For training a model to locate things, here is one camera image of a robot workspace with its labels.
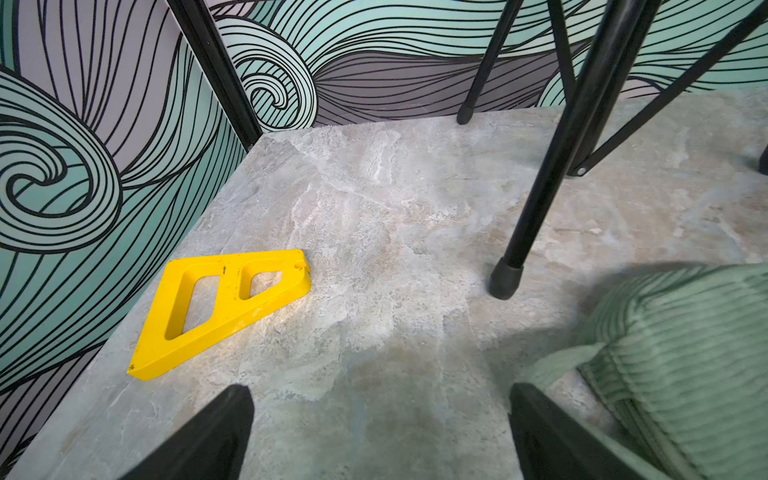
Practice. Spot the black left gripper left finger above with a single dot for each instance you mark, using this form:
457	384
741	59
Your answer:
211	445

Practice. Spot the black music stand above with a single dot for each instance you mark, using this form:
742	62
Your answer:
590	95

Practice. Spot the yellow plastic triangle frame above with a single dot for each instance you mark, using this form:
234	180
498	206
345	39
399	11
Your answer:
251	286

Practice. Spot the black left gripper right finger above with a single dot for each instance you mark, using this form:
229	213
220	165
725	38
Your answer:
551	444

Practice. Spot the green corduroy bag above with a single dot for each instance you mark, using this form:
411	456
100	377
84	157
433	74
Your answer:
679	358

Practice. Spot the black corner frame post left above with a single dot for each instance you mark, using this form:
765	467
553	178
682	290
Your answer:
201	33

